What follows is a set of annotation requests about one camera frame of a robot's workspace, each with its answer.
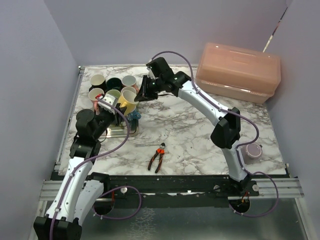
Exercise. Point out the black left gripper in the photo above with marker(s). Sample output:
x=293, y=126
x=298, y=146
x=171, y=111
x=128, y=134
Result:
x=112, y=115

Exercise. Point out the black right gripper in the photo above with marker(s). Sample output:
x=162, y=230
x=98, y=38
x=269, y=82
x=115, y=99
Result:
x=144, y=92

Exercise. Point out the light green mug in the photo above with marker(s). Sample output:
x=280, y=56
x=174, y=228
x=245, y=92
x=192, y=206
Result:
x=129, y=88

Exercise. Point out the yellow mug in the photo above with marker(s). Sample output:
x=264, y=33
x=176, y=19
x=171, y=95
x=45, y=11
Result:
x=127, y=100

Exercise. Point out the pink terracotta mug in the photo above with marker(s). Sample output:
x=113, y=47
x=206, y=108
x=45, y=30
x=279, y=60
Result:
x=130, y=81

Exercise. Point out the blue dotted mug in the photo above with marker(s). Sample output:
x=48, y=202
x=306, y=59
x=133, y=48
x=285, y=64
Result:
x=134, y=115

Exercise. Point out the sage green mug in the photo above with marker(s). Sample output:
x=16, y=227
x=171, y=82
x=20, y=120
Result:
x=114, y=92

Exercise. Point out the pink and blue mug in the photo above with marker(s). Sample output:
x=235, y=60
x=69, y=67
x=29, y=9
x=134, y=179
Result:
x=93, y=94

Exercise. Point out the dark teal mug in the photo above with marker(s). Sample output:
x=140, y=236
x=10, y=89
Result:
x=114, y=83

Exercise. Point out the black mug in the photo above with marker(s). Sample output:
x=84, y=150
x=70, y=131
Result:
x=98, y=81

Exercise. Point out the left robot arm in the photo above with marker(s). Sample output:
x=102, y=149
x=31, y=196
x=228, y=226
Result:
x=63, y=220

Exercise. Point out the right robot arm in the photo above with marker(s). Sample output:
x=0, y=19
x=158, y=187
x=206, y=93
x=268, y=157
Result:
x=226, y=122

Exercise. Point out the mauve purple mug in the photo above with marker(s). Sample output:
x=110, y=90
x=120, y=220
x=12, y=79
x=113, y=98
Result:
x=251, y=153

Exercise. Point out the steel tray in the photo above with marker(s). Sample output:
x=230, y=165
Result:
x=121, y=130

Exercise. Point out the pink plastic storage box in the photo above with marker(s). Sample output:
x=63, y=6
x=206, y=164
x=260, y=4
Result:
x=238, y=73

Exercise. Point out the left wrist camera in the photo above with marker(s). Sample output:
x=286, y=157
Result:
x=106, y=102

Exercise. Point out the clear handle screwdriver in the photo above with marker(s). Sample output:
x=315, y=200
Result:
x=146, y=145

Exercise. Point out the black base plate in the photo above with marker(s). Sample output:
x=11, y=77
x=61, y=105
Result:
x=172, y=191

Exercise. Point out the aluminium rail frame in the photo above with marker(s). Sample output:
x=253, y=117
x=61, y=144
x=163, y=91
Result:
x=287, y=188

